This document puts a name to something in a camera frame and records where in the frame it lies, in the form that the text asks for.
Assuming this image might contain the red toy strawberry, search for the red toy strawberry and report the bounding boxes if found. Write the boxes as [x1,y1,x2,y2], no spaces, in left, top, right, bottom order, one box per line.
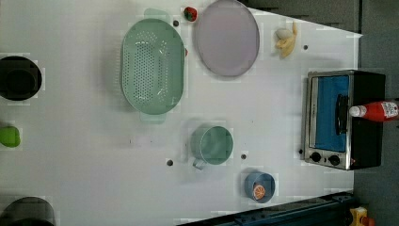
[184,7,198,22]

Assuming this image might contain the yellow toy object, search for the yellow toy object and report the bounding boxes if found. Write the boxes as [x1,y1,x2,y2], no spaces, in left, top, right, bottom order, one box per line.
[350,207,375,226]

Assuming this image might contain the orange slice toy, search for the orange slice toy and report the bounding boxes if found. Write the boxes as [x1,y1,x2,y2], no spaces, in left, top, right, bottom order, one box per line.
[253,185,265,200]

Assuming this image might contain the blue metal frame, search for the blue metal frame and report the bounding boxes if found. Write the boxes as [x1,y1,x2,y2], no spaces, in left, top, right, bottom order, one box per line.
[180,192,359,226]

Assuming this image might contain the green metal mug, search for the green metal mug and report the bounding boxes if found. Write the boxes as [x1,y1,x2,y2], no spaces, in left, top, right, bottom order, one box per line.
[190,124,233,170]

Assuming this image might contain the red plush ketchup bottle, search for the red plush ketchup bottle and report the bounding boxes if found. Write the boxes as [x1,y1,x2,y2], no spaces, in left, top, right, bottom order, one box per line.
[349,101,399,122]

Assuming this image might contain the green toy block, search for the green toy block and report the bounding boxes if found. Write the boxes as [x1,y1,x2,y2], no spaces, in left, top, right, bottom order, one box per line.
[0,126,21,148]

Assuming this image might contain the peeled toy banana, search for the peeled toy banana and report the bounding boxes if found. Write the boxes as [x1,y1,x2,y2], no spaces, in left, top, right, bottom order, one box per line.
[275,22,297,58]

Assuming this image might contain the green plastic colander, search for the green plastic colander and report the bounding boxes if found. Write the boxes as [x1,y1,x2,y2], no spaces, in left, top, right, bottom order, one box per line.
[120,8,185,124]

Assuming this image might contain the silver toaster oven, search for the silver toaster oven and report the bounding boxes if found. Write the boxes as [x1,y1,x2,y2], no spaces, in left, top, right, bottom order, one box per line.
[303,70,385,170]

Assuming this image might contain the blue bowl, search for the blue bowl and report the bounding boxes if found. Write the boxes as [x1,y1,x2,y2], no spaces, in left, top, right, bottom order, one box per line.
[244,170,276,203]

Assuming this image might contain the dark round object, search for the dark round object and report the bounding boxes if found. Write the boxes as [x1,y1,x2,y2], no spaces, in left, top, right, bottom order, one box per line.
[0,197,56,226]

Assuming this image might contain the lilac round plate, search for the lilac round plate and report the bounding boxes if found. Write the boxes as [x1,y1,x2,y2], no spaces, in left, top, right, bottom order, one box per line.
[195,0,260,76]

